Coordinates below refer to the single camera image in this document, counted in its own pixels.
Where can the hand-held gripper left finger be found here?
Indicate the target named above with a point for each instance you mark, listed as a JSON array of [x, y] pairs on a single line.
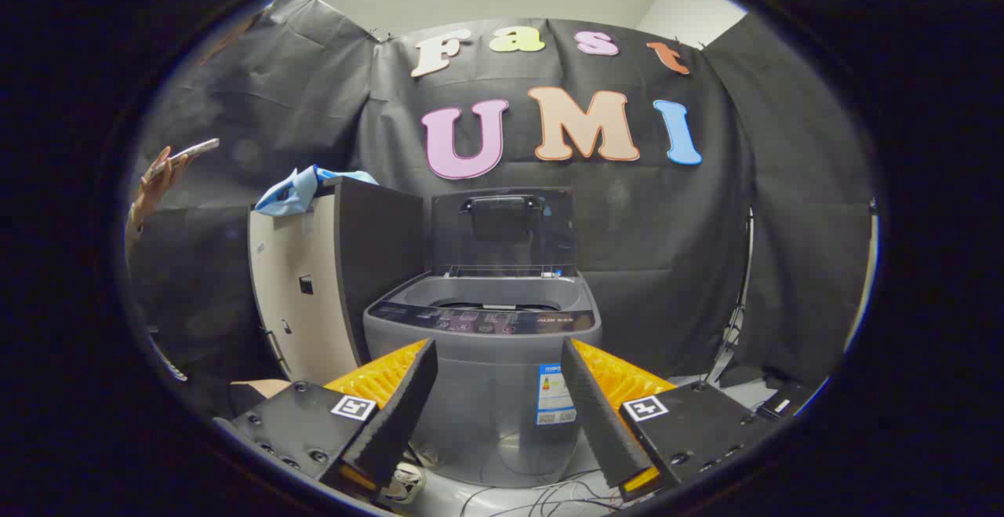
[[396, 415]]

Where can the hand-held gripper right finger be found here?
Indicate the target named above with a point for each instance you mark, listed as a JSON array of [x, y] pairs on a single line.
[[600, 415]]

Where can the grey washing machine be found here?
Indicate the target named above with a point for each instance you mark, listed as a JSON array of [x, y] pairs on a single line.
[[486, 391]]

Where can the light blue garment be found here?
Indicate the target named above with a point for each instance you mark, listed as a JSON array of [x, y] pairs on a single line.
[[286, 195]]

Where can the beige cabinet with dark side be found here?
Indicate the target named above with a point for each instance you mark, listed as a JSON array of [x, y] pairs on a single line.
[[302, 305]]

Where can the black light stand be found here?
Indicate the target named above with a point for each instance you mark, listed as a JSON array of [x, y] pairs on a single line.
[[736, 321]]

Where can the black box with white label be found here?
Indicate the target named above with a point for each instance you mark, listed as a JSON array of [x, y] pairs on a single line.
[[784, 404]]

